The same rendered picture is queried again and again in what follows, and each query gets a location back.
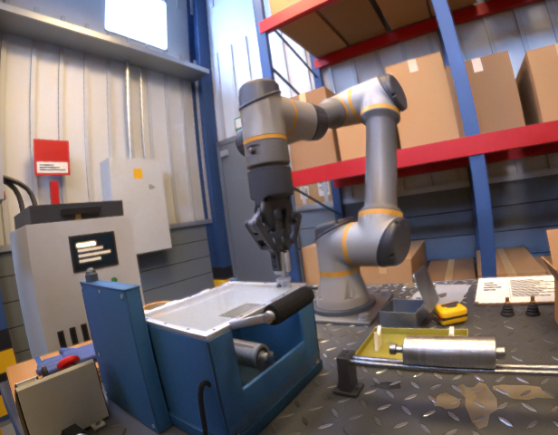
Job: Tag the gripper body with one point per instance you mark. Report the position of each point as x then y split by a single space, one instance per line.
269 179

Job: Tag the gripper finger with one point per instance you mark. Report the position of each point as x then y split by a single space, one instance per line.
291 226
260 229

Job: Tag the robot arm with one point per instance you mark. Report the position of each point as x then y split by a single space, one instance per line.
378 181

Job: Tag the grey latch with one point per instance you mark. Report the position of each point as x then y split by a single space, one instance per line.
282 282

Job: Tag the white hatch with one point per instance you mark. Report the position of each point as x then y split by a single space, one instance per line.
202 308

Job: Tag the dark grey roller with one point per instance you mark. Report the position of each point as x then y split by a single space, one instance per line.
252 352

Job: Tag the grey open bin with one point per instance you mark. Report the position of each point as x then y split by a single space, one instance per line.
399 315

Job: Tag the white roller rest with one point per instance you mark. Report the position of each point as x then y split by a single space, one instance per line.
451 331
378 337

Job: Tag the yellow-green tray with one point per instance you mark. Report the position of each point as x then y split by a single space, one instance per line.
374 355

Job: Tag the blue carton erector body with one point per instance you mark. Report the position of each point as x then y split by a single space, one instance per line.
193 376

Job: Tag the silver roller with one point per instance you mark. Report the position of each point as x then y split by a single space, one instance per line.
446 352

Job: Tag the grey door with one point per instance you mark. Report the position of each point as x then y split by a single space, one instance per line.
236 213

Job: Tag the labelled cardboard box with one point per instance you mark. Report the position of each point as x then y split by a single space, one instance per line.
313 192

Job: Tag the green door sign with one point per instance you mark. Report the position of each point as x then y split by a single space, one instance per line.
238 123

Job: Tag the blue building column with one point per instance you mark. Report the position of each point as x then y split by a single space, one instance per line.
215 136

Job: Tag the grey metal sheet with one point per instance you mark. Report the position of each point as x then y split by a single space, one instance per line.
426 290

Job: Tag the grey cabinet knob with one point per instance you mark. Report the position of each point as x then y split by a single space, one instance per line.
89 274

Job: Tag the yellow tape measure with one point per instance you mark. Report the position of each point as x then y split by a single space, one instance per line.
451 313

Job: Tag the red and blue shelf rack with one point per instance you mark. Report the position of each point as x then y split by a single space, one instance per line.
464 149

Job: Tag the window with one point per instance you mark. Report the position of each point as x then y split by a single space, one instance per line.
136 20

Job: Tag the white printed paper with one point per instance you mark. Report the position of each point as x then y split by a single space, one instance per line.
496 290

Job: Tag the grey control cabinet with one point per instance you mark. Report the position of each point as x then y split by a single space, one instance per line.
48 290

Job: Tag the black rubber foot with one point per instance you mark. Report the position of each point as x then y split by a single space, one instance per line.
507 309
532 309

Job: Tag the grey clipboard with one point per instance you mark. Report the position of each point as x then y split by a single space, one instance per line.
61 399

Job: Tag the flat brown cardboard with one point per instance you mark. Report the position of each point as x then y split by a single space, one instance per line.
21 369

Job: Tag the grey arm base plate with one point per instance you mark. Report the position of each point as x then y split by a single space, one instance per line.
378 308

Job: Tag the grey wall cabinet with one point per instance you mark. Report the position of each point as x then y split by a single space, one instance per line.
138 208

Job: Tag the black end-stop post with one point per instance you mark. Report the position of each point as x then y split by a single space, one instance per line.
348 371

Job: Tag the red wall bracket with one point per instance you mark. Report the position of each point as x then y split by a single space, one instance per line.
54 192

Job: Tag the red wall sign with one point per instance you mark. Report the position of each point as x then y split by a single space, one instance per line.
51 156

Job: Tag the grey steel rail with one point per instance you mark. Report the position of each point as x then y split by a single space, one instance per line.
523 368

